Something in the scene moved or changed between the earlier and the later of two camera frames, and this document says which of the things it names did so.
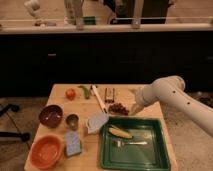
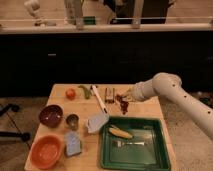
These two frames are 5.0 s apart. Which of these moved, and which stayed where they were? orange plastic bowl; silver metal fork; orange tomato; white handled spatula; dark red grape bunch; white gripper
Moved: dark red grape bunch; white gripper
Stayed: orange plastic bowl; silver metal fork; white handled spatula; orange tomato
